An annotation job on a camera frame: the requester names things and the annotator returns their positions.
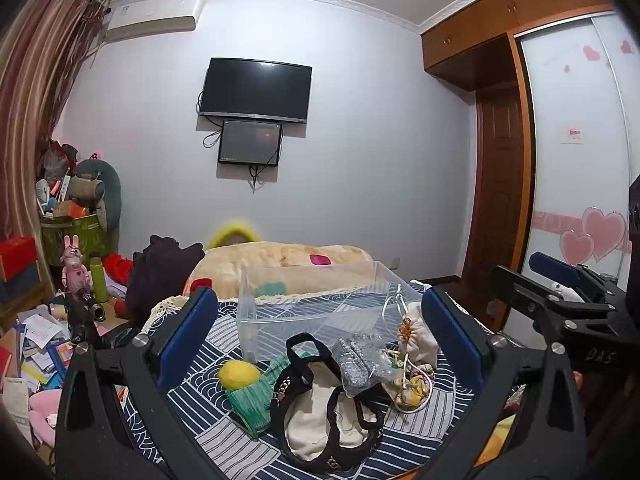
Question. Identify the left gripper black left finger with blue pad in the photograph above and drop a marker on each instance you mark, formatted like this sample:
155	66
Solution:
93	439

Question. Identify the yellow felt ball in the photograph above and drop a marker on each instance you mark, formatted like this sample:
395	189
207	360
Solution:
238	374

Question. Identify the green knitted cloth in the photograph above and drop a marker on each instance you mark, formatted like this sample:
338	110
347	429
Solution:
252	407

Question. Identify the black and cream tote bag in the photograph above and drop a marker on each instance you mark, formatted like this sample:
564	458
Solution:
351	428

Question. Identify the grey glitter pouch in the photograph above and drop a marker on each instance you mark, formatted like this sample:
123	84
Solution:
363	362

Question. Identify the clear plastic storage box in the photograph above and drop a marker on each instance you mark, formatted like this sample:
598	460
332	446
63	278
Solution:
328	302

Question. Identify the pink plush toy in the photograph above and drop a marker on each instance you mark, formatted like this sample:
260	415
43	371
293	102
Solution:
43	414

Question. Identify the colourful block puzzle box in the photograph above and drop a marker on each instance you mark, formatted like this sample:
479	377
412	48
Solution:
61	353

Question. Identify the blue wave pattern tablecloth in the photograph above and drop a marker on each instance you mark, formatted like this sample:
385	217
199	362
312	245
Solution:
408	442

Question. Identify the wooden door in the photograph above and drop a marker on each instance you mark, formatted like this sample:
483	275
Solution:
497	198

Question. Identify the green bottle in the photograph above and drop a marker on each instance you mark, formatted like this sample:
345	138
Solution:
100	291

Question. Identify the pink rabbit figurine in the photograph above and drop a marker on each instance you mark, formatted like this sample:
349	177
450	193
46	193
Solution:
75	274

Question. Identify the red plush item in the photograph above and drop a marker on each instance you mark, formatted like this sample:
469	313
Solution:
118	268

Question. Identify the dark purple garment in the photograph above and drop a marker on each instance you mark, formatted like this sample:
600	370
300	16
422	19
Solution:
159	272

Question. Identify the red box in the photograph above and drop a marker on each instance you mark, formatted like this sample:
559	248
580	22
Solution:
16	254

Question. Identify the large beige plush pillow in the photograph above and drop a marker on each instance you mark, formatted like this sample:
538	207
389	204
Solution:
222	266

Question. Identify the grey green plush toy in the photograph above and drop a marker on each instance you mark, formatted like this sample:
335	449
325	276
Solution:
95	184

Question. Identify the white sliding wardrobe door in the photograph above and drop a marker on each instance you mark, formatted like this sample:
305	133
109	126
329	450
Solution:
583	82

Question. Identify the wooden overhead cabinet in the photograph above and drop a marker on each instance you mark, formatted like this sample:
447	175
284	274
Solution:
471	49

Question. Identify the striped brown curtain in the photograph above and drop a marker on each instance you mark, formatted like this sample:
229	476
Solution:
42	47

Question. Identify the white air conditioner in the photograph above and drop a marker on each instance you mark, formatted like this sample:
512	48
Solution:
153	17

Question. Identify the black camcorder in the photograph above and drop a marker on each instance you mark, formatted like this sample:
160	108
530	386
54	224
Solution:
86	298

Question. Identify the small wall monitor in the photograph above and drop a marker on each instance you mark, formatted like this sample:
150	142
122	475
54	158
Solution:
247	143

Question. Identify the black wall television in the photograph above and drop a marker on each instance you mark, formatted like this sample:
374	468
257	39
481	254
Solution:
264	90

